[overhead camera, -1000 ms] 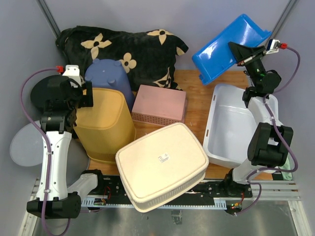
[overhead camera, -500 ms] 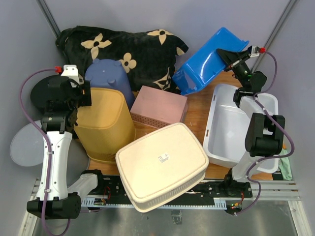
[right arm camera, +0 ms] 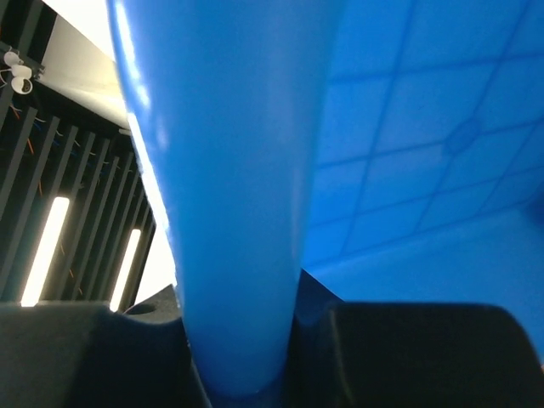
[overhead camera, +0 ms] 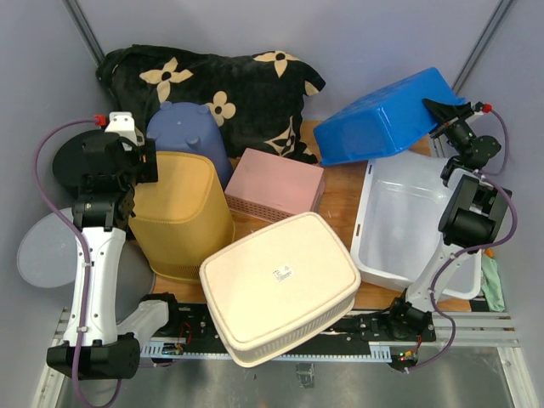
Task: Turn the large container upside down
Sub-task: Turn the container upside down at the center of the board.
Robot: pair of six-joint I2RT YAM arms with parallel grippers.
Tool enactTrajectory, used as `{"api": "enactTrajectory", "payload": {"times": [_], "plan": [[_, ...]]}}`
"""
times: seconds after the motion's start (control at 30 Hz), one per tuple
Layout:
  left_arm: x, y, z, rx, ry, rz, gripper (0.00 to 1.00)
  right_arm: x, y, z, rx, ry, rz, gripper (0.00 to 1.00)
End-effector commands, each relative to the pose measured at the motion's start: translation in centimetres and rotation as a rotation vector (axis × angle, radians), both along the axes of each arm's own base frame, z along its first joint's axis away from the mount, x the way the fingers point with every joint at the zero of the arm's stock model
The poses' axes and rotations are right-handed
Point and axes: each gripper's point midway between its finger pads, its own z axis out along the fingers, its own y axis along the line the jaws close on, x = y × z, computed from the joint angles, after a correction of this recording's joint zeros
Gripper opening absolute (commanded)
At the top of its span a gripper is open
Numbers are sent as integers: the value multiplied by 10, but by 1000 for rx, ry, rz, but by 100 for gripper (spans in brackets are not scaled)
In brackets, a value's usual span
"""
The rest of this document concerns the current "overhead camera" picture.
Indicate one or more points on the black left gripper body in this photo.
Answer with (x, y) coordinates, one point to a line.
(133, 172)

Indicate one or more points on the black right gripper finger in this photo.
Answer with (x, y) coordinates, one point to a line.
(443, 113)
(439, 130)

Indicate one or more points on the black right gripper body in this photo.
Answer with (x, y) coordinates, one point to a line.
(459, 135)

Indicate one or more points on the black large bucket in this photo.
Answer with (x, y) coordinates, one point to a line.
(70, 163)

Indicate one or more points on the blue bucket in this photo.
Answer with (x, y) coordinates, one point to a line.
(190, 128)

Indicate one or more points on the yellow slatted basket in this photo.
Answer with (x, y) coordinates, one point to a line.
(183, 218)

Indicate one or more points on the blue rimmed white tub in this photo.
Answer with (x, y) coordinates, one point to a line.
(396, 240)

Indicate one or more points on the pink small tray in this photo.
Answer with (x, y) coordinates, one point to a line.
(273, 188)

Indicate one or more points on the grey bucket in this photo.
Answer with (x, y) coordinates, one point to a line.
(47, 259)

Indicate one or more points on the beige perforated basket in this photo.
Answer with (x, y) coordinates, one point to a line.
(278, 287)

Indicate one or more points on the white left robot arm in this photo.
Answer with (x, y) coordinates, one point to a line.
(95, 345)

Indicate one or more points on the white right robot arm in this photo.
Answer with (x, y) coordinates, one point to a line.
(470, 222)

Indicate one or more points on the black floral pillow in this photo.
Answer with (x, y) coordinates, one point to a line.
(257, 100)

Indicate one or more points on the green cloth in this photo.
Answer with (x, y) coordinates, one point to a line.
(491, 285)

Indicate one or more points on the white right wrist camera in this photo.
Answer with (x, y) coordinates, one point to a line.
(477, 110)

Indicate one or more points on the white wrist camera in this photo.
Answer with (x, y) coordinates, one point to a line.
(477, 110)
(121, 122)

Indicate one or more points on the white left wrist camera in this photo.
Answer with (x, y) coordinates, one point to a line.
(121, 122)

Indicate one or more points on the right aluminium frame rail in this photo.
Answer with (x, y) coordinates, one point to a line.
(490, 30)

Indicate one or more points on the aluminium frame rail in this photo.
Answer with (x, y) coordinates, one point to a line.
(490, 30)
(85, 30)

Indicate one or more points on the black mounting rail plate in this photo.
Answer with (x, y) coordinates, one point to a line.
(351, 335)

